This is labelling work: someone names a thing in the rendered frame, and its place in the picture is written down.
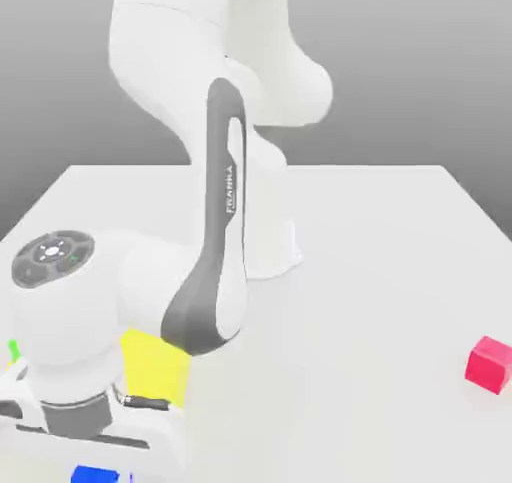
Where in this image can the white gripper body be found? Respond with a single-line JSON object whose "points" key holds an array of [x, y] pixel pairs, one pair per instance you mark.
{"points": [[160, 459]]}

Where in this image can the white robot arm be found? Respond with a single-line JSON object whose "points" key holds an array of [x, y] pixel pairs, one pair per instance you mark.
{"points": [[160, 71]]}

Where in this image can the small blue cube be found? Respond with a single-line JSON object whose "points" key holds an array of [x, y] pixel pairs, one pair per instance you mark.
{"points": [[96, 476]]}

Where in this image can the small green cube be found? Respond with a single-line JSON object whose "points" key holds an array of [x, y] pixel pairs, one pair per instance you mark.
{"points": [[13, 349]]}

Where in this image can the small red cube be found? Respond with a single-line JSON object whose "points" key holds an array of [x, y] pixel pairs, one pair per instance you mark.
{"points": [[486, 367]]}

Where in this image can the large yellow box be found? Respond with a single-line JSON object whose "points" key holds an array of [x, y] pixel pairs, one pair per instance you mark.
{"points": [[154, 367]]}

